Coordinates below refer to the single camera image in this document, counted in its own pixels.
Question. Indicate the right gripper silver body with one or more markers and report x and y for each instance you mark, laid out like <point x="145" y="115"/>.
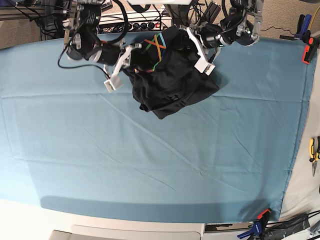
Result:
<point x="112" y="80"/>

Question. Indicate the left gripper silver body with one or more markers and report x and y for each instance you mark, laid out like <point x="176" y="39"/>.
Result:
<point x="207" y="47"/>

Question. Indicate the black T-shirt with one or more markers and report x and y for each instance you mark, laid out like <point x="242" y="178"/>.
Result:
<point x="163" y="75"/>

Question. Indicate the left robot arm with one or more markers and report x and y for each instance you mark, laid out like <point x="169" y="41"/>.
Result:
<point x="241" y="25"/>

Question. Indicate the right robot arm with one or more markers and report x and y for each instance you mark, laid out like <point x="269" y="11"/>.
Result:
<point x="81" y="42"/>

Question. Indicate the white power strip black sockets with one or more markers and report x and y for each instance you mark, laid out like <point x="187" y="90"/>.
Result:
<point x="147" y="26"/>

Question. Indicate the teal table cloth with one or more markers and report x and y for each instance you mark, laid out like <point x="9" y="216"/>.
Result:
<point x="67" y="144"/>

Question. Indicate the orange black clamp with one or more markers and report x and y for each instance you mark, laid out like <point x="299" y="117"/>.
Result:
<point x="310" y="49"/>

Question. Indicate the blue orange clamp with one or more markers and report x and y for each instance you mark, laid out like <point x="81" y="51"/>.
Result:
<point x="258" y="227"/>

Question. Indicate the black bag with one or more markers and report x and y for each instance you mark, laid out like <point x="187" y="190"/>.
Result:
<point x="288" y="228"/>

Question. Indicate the blue handled clamp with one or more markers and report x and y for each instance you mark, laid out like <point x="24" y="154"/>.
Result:
<point x="302" y="26"/>

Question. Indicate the yellow handled pliers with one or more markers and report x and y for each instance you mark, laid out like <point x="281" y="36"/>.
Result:
<point x="314" y="153"/>

